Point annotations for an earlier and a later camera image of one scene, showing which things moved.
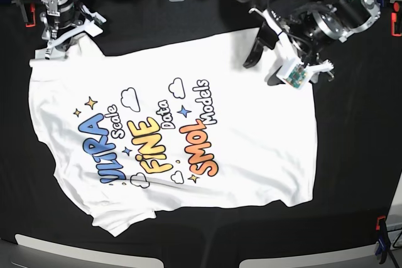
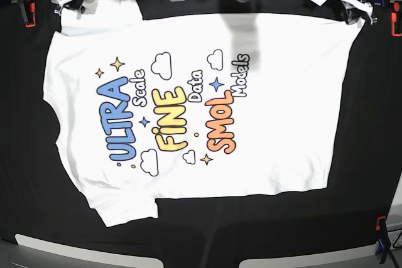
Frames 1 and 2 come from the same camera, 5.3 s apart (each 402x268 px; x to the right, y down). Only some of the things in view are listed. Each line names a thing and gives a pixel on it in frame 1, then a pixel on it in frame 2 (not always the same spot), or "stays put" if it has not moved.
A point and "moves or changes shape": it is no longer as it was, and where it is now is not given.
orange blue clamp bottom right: [384, 241] stays put
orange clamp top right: [396, 9] stays put
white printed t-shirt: [131, 134] moves or changes shape
